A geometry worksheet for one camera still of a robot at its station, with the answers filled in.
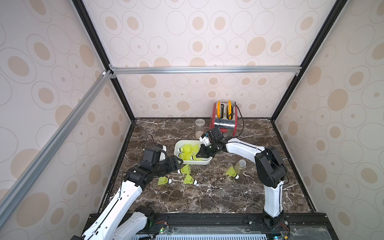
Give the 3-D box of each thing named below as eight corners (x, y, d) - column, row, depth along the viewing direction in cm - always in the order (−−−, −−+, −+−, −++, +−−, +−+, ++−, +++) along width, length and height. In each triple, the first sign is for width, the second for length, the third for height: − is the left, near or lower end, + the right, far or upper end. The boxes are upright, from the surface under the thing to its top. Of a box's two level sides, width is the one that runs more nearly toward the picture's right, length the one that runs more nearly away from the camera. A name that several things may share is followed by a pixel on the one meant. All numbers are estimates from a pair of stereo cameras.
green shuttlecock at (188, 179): (184, 184, 88) (184, 181, 85) (184, 176, 91) (184, 173, 88) (197, 184, 88) (197, 181, 85) (197, 176, 91) (197, 173, 88)
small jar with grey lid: (237, 176, 91) (241, 167, 82) (233, 171, 93) (236, 162, 84) (242, 172, 93) (247, 163, 84) (238, 167, 95) (242, 158, 86)
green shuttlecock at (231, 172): (232, 182, 89) (234, 179, 86) (225, 172, 93) (226, 169, 90) (238, 178, 90) (240, 175, 87) (230, 169, 95) (232, 165, 91)
